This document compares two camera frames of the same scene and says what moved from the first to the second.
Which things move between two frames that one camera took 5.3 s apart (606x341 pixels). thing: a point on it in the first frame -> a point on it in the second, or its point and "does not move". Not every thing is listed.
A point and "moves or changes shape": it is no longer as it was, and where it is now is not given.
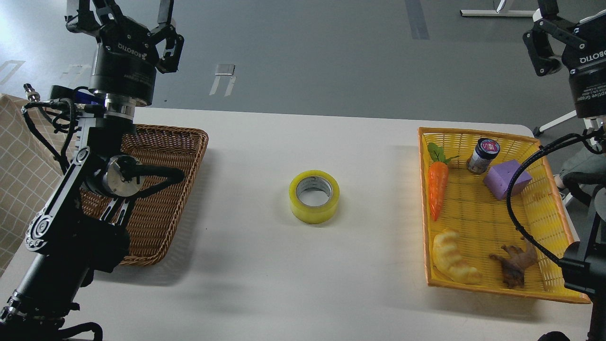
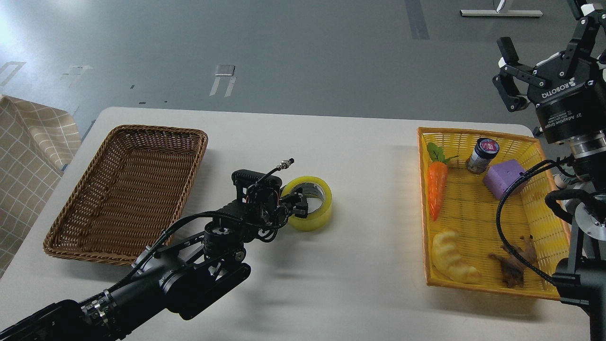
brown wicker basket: x=153 y=216 does not move
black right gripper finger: x=537 y=40 -> x=505 y=82
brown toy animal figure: x=514 y=262 does not move
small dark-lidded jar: x=486 y=149 does not move
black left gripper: x=125 y=58 -> x=258 y=195
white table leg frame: x=494 y=13 does not move
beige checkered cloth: x=36 y=149 does not move
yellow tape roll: x=314 y=196 moves or changes shape
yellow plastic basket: x=496 y=220 does not move
